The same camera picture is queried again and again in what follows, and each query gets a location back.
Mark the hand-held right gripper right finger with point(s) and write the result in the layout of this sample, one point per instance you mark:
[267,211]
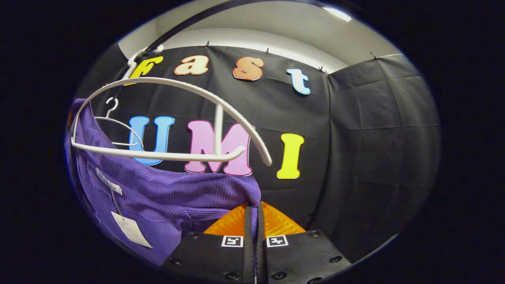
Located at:
[300,256]

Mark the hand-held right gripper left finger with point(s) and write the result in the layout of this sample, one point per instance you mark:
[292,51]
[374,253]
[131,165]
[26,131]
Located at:
[213,256]

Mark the purple ribbed shirt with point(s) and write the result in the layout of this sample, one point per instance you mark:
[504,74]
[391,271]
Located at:
[158,197]

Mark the large white plastic hanger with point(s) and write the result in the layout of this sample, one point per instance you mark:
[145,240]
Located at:
[218,130]

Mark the small white plastic hanger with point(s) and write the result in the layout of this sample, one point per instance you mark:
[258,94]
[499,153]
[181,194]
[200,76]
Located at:
[118,121]

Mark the black metal clothes rack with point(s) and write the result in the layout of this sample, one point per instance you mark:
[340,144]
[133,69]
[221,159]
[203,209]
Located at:
[177,24]

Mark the black backdrop cloth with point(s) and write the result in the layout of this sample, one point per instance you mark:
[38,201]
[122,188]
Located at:
[355,138]

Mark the long ceiling light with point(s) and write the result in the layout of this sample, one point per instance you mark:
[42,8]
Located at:
[337,14]

